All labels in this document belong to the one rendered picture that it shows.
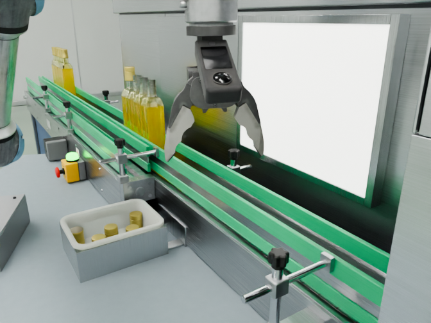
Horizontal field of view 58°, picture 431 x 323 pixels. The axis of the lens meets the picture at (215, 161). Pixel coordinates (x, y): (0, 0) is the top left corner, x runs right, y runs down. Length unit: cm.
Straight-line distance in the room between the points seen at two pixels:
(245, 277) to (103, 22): 667
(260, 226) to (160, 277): 30
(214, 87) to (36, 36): 660
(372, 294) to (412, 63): 37
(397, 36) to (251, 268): 49
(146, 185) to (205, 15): 68
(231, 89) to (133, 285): 58
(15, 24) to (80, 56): 627
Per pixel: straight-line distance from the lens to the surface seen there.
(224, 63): 52
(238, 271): 86
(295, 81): 87
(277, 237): 74
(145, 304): 88
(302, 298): 71
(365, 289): 63
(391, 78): 72
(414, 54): 73
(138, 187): 113
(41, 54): 706
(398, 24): 71
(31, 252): 113
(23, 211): 123
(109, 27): 731
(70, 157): 150
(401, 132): 75
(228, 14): 56
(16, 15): 92
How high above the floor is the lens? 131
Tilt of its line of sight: 20 degrees down
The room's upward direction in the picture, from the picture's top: straight up
